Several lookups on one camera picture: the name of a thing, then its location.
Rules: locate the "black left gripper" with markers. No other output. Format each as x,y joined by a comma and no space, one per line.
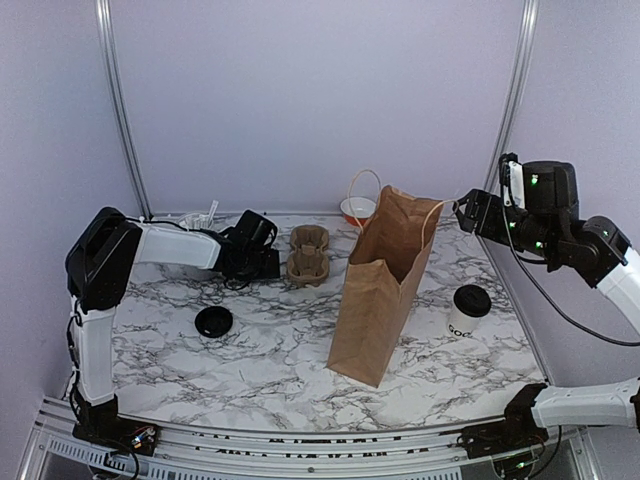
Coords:
272,268

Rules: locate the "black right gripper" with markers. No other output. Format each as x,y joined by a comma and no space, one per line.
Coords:
487,227

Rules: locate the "brown cardboard cup carrier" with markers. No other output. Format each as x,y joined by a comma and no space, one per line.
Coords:
308,262

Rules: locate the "black plastic cup lid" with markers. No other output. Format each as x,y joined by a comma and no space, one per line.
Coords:
213,322

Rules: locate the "brown paper takeout bag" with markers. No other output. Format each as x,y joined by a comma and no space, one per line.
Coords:
384,270

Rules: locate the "single white paper cup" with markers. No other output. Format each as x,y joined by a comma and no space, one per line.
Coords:
460,324

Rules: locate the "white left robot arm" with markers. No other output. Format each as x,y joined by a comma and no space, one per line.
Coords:
100,263

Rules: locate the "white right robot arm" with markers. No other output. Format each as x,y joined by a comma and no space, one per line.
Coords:
574,283

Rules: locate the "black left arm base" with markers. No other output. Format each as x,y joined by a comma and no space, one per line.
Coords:
102,425

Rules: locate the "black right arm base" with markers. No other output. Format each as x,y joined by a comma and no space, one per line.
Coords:
516,430

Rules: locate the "white ribbed stirrer canister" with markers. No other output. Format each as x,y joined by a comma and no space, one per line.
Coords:
198,274

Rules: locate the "orange white bowl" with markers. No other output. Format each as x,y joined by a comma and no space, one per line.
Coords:
357,210

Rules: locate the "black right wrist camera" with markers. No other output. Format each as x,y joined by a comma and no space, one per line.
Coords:
511,181

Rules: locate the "right rear aluminium post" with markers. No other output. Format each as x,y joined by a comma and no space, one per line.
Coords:
516,87

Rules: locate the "aluminium post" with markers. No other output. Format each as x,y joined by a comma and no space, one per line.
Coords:
516,87
113,75

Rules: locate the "front aluminium frame rail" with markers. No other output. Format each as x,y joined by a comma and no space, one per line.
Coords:
459,451

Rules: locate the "left rear aluminium post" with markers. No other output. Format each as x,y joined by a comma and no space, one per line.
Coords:
113,75

